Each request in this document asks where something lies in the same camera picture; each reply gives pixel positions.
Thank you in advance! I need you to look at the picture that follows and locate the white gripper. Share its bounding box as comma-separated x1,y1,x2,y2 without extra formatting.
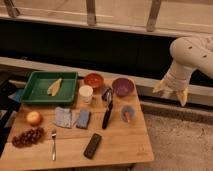
153,68,189,107

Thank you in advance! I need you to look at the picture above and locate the orange bowl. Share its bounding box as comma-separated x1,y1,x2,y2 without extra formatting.
84,73,104,90

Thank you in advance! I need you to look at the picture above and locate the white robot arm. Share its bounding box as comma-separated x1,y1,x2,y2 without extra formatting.
153,36,213,106

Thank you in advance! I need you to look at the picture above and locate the small blue dish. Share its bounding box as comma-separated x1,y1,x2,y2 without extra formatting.
121,105,135,123

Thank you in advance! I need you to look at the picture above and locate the purple bowl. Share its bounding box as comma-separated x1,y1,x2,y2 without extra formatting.
112,78,134,97

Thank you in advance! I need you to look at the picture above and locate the wooden table board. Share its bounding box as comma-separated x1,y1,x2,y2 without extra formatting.
0,78,155,171

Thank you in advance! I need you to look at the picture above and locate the white paper cup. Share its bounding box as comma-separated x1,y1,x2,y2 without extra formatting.
79,85,93,103

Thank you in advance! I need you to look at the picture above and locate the black remote control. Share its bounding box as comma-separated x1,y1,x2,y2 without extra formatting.
84,133,102,159

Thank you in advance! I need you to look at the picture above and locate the blue sponge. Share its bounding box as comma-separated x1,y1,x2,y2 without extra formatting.
76,110,90,129

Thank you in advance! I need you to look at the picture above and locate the light blue cloth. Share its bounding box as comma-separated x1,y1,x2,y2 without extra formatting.
54,107,72,128

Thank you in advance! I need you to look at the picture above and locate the yellow banana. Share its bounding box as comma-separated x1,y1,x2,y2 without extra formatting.
47,78,62,96

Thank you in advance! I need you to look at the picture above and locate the silver fork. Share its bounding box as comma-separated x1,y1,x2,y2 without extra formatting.
51,129,57,161

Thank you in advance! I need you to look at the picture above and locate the green plastic tray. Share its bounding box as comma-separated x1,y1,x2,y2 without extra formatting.
21,71,78,105

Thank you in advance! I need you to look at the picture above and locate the red yellow apple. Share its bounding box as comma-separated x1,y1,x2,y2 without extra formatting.
26,111,42,126

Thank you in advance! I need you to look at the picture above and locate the purple grape bunch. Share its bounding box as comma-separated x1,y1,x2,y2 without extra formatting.
12,127,45,148

